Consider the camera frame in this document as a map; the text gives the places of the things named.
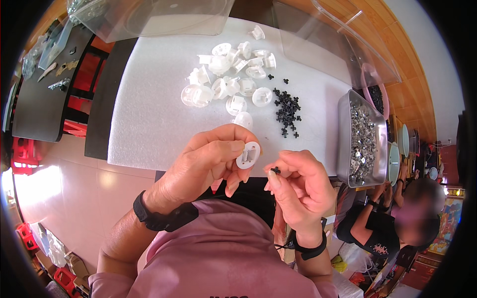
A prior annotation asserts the pale green bowl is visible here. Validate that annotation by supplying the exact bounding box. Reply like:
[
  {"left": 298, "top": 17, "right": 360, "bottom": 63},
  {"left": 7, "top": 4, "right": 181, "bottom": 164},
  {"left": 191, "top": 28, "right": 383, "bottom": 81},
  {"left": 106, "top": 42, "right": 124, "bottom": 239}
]
[
  {"left": 397, "top": 123, "right": 410, "bottom": 158},
  {"left": 387, "top": 142, "right": 401, "bottom": 187}
]

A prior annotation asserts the heap of black cross pieces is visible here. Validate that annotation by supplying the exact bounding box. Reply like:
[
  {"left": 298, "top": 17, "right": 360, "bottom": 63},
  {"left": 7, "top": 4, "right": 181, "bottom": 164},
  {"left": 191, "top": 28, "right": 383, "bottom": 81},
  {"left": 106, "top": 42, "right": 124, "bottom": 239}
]
[{"left": 267, "top": 74, "right": 303, "bottom": 139}]

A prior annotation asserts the black side table with parts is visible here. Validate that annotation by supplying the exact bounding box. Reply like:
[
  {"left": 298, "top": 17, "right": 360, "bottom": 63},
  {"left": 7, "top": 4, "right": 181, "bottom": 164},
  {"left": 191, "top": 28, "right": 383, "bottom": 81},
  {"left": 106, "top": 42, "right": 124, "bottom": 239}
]
[{"left": 10, "top": 17, "right": 94, "bottom": 143}]

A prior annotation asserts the white plastic bag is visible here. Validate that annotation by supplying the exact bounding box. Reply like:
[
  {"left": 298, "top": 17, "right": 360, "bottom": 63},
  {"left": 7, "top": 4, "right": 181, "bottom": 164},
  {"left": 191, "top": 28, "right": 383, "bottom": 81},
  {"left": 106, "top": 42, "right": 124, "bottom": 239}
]
[{"left": 30, "top": 222, "right": 68, "bottom": 268}]

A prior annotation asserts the red plastic crate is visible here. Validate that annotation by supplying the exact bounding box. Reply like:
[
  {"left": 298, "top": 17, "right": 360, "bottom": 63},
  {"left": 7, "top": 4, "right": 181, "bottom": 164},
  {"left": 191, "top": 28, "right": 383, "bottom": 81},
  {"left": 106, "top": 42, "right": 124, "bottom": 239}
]
[
  {"left": 54, "top": 267, "right": 80, "bottom": 297},
  {"left": 16, "top": 222, "right": 39, "bottom": 251}
]

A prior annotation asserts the white foam mat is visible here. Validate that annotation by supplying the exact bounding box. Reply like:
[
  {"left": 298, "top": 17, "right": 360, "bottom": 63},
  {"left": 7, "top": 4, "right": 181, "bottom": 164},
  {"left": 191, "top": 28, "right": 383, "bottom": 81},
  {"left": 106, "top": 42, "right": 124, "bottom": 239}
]
[{"left": 107, "top": 17, "right": 353, "bottom": 179}]

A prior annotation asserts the person's left hand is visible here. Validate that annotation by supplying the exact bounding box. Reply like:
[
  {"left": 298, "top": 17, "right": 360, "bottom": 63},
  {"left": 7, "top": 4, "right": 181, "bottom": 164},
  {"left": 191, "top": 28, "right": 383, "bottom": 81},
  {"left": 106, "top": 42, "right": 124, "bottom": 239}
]
[{"left": 143, "top": 124, "right": 262, "bottom": 215}]

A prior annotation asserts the metal tray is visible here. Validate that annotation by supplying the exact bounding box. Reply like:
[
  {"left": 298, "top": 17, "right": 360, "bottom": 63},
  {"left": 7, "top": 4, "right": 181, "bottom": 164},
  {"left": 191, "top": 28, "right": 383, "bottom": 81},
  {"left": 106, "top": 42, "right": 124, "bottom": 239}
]
[{"left": 336, "top": 89, "right": 389, "bottom": 189}]

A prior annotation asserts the pile of white plastic housings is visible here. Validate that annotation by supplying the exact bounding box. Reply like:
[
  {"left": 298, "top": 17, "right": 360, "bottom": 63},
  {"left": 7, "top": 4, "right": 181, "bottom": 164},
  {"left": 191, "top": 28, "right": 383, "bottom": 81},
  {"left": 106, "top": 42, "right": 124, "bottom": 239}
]
[{"left": 181, "top": 25, "right": 277, "bottom": 131}]

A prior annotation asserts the heap of metal clips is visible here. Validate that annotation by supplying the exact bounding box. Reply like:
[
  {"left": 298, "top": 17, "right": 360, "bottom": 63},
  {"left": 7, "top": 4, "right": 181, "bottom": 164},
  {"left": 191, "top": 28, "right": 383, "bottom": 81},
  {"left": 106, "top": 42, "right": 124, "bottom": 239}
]
[{"left": 348, "top": 102, "right": 378, "bottom": 186}]

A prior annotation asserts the person's body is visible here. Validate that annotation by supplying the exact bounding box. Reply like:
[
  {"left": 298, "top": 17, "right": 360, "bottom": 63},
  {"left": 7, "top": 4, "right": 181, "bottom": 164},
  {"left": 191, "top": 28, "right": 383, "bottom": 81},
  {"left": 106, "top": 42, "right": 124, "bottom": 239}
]
[{"left": 88, "top": 198, "right": 340, "bottom": 298}]

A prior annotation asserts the red plastic stool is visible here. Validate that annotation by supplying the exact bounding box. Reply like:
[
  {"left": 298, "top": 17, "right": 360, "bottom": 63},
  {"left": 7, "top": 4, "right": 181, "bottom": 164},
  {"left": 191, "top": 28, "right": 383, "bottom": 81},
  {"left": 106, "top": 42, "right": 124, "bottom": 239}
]
[
  {"left": 11, "top": 137, "right": 42, "bottom": 176},
  {"left": 63, "top": 37, "right": 114, "bottom": 138}
]

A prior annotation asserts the white round plastic part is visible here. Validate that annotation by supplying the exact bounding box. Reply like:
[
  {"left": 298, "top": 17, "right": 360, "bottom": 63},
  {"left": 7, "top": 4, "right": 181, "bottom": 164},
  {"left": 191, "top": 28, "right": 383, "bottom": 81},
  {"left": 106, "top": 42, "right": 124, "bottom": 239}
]
[{"left": 236, "top": 142, "right": 261, "bottom": 170}]

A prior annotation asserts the colourful framed picture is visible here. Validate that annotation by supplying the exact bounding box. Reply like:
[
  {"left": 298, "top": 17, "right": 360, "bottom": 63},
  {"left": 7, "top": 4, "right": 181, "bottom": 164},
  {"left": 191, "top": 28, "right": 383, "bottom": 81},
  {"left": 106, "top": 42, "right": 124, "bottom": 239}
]
[{"left": 428, "top": 187, "right": 466, "bottom": 256}]

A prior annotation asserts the black wrist band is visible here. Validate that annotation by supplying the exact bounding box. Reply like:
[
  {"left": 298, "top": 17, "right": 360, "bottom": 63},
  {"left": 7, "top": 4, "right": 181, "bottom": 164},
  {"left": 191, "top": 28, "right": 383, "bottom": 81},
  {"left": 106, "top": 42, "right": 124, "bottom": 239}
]
[
  {"left": 133, "top": 190, "right": 199, "bottom": 233},
  {"left": 274, "top": 218, "right": 328, "bottom": 261}
]

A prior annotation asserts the cardboard box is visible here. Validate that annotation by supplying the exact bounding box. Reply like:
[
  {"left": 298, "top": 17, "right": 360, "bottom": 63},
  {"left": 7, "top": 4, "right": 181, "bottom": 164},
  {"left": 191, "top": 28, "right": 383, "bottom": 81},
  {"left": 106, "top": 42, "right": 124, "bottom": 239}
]
[{"left": 64, "top": 251, "right": 91, "bottom": 285}]

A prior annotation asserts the pink bowl of black parts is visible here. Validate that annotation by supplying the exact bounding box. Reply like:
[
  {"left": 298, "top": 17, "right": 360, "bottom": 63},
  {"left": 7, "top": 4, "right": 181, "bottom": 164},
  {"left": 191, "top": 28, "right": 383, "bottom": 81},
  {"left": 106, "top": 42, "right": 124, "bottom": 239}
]
[{"left": 360, "top": 63, "right": 391, "bottom": 120}]

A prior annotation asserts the clear plastic bin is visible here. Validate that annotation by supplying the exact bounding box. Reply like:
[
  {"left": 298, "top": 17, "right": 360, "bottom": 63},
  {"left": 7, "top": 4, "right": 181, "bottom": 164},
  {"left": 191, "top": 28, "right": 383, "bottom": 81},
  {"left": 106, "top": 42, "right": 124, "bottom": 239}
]
[
  {"left": 67, "top": 0, "right": 236, "bottom": 44},
  {"left": 272, "top": 0, "right": 402, "bottom": 90}
]

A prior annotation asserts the person's right hand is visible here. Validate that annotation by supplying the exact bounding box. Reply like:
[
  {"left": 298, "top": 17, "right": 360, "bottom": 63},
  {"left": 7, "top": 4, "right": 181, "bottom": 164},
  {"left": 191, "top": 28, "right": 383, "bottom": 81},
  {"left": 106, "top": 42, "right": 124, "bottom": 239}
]
[{"left": 263, "top": 150, "right": 337, "bottom": 246}]

